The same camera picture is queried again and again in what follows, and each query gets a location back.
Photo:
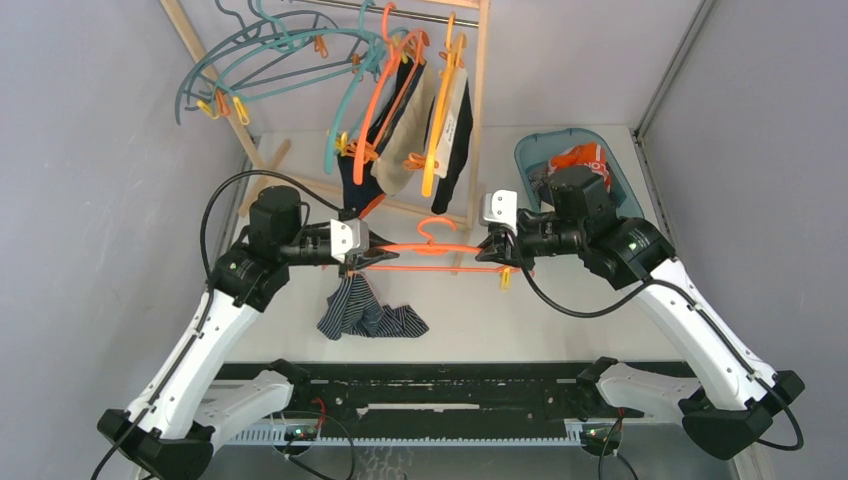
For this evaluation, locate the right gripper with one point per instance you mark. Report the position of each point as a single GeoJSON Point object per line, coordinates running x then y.
{"type": "Point", "coordinates": [506, 249]}

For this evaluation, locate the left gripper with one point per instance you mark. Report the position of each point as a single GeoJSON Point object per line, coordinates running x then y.
{"type": "Point", "coordinates": [359, 260]}

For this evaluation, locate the navy striped underwear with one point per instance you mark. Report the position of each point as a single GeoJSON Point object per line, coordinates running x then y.
{"type": "Point", "coordinates": [354, 309]}

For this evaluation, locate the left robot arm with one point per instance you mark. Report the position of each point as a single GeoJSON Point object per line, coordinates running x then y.
{"type": "Point", "coordinates": [167, 431]}

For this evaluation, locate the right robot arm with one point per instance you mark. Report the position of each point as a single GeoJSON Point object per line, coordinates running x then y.
{"type": "Point", "coordinates": [732, 396]}

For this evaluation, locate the navy orange-trimmed underwear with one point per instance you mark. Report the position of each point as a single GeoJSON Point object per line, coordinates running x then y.
{"type": "Point", "coordinates": [364, 197]}

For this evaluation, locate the navy underwear in basket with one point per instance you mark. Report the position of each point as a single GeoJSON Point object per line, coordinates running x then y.
{"type": "Point", "coordinates": [540, 188]}

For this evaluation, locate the orange underwear in basket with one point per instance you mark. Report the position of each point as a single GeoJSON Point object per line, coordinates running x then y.
{"type": "Point", "coordinates": [591, 155]}

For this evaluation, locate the beige underwear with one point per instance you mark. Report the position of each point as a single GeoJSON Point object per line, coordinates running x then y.
{"type": "Point", "coordinates": [407, 132]}

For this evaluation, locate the black white-banded underwear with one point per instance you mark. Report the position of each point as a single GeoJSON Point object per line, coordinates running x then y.
{"type": "Point", "coordinates": [452, 149]}

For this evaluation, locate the teal hanger with clips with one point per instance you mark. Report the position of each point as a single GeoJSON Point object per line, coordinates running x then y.
{"type": "Point", "coordinates": [367, 55]}

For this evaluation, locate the yellow hanger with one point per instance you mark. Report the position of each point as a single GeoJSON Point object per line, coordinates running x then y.
{"type": "Point", "coordinates": [454, 46]}

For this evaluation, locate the dark teal empty hanger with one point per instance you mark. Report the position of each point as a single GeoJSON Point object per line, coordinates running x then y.
{"type": "Point", "coordinates": [216, 26]}

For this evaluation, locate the teal plastic basket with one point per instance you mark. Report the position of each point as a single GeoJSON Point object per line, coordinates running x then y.
{"type": "Point", "coordinates": [536, 150]}

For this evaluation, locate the wooden clothes rack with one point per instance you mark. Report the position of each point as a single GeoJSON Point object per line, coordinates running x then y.
{"type": "Point", "coordinates": [196, 49]}

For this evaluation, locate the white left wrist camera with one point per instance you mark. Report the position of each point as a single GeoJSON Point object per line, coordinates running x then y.
{"type": "Point", "coordinates": [350, 237]}

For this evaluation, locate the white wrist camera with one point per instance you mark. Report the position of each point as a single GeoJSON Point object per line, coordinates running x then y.
{"type": "Point", "coordinates": [350, 237]}
{"type": "Point", "coordinates": [499, 208]}

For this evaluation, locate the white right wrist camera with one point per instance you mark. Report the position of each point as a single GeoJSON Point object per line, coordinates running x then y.
{"type": "Point", "coordinates": [499, 208]}

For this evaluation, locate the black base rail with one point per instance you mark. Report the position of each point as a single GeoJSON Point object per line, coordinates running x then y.
{"type": "Point", "coordinates": [471, 404]}

